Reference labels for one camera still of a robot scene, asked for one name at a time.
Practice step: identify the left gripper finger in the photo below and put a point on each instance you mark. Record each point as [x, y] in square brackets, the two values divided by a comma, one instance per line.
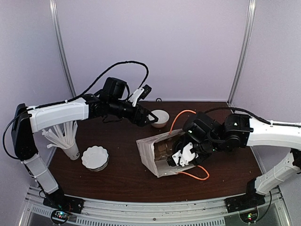
[149, 122]
[149, 116]

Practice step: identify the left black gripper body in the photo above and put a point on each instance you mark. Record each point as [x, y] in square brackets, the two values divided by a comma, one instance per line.
[134, 119]

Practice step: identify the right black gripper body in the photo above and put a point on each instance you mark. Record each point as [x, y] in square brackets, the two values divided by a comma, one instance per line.
[203, 149]

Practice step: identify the brown cardboard cup carrier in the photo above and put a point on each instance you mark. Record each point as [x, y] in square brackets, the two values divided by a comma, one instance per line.
[163, 149]

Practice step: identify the white paper takeout bag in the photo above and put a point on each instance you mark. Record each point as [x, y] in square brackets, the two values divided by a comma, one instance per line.
[161, 168]

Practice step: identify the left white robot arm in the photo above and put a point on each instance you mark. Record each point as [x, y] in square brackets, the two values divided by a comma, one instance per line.
[107, 101]

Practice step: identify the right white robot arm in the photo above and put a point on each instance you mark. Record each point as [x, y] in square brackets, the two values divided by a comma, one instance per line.
[204, 136]

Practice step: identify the white ceramic bowl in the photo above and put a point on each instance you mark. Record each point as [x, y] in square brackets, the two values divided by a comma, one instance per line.
[163, 118]

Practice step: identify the white fluted dish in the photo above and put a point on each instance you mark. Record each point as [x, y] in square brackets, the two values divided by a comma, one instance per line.
[95, 158]

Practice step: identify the white cup holding straws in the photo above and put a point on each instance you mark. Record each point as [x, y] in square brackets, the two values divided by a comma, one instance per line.
[71, 149]

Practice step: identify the bundle of wrapped straws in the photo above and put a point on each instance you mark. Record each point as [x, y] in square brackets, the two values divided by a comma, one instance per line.
[63, 139]

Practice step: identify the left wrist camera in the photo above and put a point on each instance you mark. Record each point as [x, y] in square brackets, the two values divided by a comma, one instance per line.
[140, 93]

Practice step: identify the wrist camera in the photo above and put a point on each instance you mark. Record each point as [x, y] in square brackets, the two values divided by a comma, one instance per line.
[140, 93]
[181, 156]

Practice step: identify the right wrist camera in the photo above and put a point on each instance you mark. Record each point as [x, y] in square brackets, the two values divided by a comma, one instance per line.
[181, 156]

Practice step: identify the aluminium front rail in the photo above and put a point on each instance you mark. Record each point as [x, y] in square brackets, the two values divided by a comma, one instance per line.
[209, 212]

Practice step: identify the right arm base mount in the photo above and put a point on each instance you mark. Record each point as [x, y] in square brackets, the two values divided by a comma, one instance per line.
[243, 202]

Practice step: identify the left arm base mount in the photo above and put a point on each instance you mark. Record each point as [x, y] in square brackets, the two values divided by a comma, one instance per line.
[63, 202]

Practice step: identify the left aluminium frame post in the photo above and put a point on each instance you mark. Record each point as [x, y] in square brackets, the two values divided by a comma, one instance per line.
[62, 54]

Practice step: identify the aluminium frame post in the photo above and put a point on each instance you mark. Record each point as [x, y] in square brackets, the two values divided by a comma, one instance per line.
[245, 43]
[62, 54]

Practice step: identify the right aluminium frame post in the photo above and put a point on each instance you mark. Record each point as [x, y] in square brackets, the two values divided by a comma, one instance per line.
[245, 43]

